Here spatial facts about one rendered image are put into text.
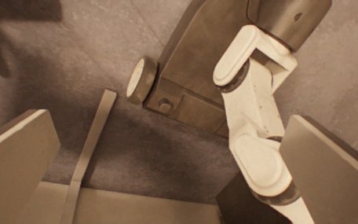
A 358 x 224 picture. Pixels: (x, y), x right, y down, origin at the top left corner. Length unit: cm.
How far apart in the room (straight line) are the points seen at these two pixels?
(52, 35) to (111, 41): 21
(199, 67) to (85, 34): 45
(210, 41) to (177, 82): 19
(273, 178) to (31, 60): 92
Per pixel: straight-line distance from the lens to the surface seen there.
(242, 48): 65
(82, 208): 139
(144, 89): 74
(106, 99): 95
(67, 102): 104
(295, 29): 67
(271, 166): 44
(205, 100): 83
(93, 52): 91
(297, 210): 46
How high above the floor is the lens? 85
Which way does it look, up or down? 53 degrees down
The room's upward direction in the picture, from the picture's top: 161 degrees clockwise
